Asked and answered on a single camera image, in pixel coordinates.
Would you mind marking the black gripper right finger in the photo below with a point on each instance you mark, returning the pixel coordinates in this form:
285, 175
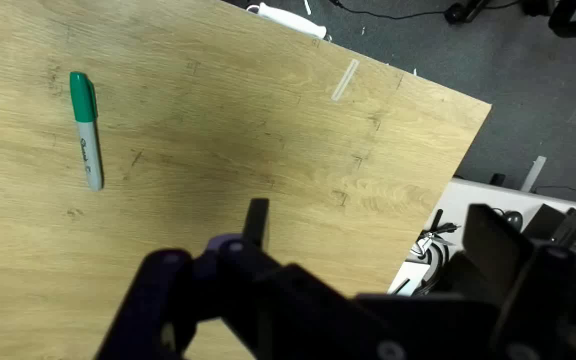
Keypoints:
501, 252

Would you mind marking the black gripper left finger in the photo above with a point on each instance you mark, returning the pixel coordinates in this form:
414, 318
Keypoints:
234, 281

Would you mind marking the green capped grey marker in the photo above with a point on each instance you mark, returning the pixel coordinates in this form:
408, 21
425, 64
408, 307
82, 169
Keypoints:
87, 126

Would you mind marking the white low shelf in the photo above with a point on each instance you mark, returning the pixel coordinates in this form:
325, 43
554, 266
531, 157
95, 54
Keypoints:
468, 197

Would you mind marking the white floor tape strip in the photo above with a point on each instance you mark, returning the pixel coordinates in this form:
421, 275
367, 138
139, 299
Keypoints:
533, 172

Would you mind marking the clear tape strip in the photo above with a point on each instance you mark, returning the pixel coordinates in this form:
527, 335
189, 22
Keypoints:
344, 79

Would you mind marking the black chair base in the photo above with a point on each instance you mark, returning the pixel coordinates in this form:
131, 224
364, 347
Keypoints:
464, 10

